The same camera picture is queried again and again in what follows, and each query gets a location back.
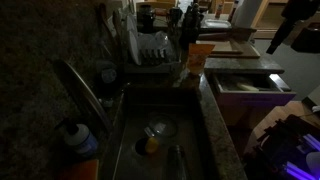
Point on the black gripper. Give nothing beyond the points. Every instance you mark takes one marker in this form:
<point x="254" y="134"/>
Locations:
<point x="286" y="30"/>

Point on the yellow dish washing sponge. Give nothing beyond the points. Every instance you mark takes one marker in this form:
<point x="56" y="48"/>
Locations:
<point x="247" y="87"/>

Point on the white kitchen drawer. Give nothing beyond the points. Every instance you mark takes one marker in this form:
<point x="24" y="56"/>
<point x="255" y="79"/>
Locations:
<point x="253" y="98"/>

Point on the steel kitchen sink basin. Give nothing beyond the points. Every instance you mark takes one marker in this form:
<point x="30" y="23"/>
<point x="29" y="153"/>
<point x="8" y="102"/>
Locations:
<point x="193" y="133"/>

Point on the dark dish rack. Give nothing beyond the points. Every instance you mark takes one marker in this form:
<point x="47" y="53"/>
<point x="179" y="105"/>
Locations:
<point x="153" y="61"/>

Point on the dark kitchen canister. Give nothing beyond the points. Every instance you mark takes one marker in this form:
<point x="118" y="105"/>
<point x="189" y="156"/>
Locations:
<point x="146" y="18"/>

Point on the orange sponge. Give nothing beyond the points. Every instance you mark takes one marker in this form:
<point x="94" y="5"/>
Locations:
<point x="81" y="170"/>

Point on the large wooden cutting board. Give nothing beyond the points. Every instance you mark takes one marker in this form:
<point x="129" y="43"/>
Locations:
<point x="250" y="51"/>

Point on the dark bulky background object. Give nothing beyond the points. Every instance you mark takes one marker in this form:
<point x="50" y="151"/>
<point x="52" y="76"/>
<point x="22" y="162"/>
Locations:
<point x="308" y="38"/>

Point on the light wooden cutting board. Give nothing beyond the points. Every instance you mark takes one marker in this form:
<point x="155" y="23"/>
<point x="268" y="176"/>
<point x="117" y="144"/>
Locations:
<point x="223" y="47"/>

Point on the clear shallow tray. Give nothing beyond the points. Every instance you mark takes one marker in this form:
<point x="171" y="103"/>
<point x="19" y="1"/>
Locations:
<point x="217" y="23"/>

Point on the reddish bottle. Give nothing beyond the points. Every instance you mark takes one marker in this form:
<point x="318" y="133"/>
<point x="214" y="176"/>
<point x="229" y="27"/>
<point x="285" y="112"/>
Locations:
<point x="219" y="10"/>

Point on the clear glass bowl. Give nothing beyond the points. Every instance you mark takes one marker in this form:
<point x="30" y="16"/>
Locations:
<point x="163" y="126"/>

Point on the white plates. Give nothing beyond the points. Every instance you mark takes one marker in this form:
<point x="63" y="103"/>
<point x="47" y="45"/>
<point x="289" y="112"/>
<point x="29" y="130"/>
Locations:
<point x="134" y="43"/>

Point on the clear drinking glass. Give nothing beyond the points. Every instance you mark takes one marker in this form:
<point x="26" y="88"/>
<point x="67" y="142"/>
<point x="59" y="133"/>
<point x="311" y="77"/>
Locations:
<point x="176" y="163"/>

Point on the small yellow cup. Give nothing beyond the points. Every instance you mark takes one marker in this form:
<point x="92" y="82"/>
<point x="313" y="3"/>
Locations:
<point x="152" y="145"/>

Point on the wooden cooking utensils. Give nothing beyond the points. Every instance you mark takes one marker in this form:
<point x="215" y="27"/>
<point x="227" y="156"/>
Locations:
<point x="108" y="30"/>

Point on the dark jar with blue label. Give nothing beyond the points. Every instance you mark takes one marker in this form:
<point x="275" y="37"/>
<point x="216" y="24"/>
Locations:
<point x="107" y="78"/>

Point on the chrome curved sink faucet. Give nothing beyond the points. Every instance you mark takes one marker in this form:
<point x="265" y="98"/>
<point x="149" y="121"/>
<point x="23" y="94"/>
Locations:
<point x="83" y="93"/>

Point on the white blue soap pump bottle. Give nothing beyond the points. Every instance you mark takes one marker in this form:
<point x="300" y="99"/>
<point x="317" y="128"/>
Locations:
<point x="81" y="138"/>

